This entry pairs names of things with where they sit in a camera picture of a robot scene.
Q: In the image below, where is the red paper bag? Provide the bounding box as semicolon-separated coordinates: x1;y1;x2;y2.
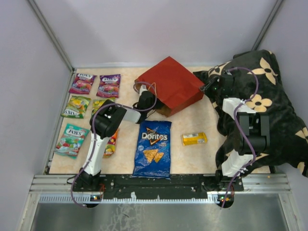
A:
135;56;204;117

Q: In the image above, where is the green Fox's spring tea packet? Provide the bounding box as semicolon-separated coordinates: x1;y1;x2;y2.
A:
91;97;116;115

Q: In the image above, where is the yellow snack bar packet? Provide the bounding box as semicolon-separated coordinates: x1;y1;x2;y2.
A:
181;132;207;146

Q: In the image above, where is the blue snack packet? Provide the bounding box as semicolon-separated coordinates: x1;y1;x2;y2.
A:
132;120;172;179

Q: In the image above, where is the orange Fox's fruits packet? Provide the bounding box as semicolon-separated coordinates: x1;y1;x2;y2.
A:
103;129;119;158

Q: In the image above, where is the purple snack packet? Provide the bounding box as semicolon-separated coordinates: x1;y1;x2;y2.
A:
69;73;96;94

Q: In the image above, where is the teal Fox's candy packet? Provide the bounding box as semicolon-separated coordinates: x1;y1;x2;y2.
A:
53;124;89;159

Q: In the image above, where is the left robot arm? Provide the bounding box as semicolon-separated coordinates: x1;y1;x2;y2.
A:
72;90;163;192

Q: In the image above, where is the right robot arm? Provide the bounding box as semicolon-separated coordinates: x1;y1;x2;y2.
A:
201;73;270;191

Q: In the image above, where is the black floral blanket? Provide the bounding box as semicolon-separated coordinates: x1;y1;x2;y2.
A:
194;50;308;177

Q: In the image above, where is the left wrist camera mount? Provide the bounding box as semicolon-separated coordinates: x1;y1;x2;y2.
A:
139;84;148;96

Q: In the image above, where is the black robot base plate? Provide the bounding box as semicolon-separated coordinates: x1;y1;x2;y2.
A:
71;174;230;200

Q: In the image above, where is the aluminium frame rail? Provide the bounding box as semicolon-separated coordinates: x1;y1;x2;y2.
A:
29;174;291;208

